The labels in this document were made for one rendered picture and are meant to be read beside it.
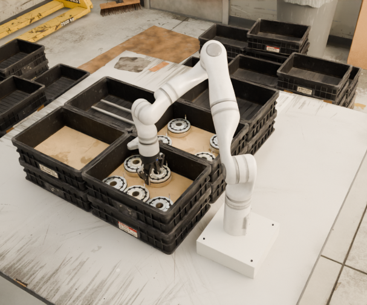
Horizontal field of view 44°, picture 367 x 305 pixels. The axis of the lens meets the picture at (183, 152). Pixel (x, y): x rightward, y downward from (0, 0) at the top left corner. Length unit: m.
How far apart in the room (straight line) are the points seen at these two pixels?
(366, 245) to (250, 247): 1.23
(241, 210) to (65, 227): 0.71
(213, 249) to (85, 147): 0.74
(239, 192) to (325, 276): 1.15
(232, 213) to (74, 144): 0.81
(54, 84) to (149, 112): 1.96
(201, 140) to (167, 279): 0.64
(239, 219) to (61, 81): 2.15
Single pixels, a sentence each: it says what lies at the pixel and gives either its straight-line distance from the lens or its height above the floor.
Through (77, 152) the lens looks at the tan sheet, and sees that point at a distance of 1.99.
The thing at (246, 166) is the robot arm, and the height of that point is 1.09.
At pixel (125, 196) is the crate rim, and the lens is 1.60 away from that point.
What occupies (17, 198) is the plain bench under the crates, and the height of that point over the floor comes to 0.70.
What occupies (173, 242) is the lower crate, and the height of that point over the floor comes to 0.76.
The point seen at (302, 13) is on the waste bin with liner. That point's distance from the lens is 4.00.
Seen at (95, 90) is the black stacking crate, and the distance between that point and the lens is 2.25.
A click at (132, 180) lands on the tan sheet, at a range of 1.80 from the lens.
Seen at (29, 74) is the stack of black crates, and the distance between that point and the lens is 3.44.
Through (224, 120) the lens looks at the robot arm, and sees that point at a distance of 1.50.
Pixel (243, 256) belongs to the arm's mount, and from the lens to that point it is 1.62.
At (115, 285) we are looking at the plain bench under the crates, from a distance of 1.65.
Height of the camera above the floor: 2.05
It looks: 40 degrees down
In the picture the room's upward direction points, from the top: 3 degrees counter-clockwise
